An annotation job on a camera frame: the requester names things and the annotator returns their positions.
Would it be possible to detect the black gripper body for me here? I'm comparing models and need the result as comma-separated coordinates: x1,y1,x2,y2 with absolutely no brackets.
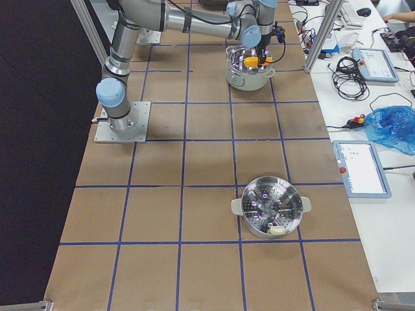
257,34,271,57

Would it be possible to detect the yellow corn cob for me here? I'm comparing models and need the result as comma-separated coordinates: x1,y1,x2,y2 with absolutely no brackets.
243,56,273,67

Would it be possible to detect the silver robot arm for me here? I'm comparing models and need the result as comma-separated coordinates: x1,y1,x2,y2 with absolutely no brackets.
95,1,277,142

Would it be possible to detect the pale green electric pot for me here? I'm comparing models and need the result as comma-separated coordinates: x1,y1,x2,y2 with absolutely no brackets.
226,45,275,91

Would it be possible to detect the white paper box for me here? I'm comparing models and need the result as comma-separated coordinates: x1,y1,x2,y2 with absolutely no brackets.
336,32,359,54

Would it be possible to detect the teach pendant tablet far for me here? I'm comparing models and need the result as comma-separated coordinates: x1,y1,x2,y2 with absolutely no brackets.
351,48,399,83

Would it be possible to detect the teach pendant tablet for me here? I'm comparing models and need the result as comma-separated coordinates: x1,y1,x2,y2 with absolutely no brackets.
332,141,392,199
351,48,399,83

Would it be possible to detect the red emergency stop button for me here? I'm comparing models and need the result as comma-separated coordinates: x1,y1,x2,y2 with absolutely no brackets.
344,114,366,129

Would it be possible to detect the blue plastic bag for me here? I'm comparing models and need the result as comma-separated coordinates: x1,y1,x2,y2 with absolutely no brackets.
364,106,414,156

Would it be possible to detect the steel steamer basket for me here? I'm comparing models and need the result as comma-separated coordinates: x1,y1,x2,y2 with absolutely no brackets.
231,176,312,239

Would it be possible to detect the teach pendant tablet near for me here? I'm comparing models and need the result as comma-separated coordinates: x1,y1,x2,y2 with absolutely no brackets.
332,141,392,199

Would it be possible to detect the aluminium frame post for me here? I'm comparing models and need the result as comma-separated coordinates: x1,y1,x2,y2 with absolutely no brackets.
304,0,343,74

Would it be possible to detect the coiled black cable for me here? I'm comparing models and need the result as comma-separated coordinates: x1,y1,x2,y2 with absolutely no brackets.
327,55,370,101

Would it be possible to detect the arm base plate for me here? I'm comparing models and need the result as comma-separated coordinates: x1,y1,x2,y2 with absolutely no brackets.
136,28,161,45
94,102,151,143

